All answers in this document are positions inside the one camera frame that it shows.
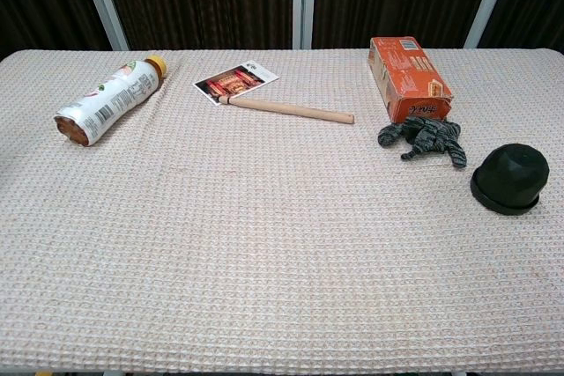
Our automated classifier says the black round object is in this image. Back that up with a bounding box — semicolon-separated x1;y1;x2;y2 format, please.
470;143;551;217

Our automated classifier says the photo postcard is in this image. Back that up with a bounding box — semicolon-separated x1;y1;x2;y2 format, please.
192;63;281;107

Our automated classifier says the beige waffle tablecloth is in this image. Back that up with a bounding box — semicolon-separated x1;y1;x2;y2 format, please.
0;48;564;376

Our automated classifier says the orange snack box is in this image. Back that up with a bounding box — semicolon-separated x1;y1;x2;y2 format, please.
368;36;455;124

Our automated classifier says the grey metal partition post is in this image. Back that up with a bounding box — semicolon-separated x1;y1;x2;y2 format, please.
292;0;317;50
464;0;516;49
74;0;130;52

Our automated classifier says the white drink bottle orange cap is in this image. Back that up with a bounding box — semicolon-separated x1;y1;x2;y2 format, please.
53;55;169;147

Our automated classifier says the wooden stick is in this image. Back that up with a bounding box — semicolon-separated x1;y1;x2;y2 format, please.
219;94;356;125

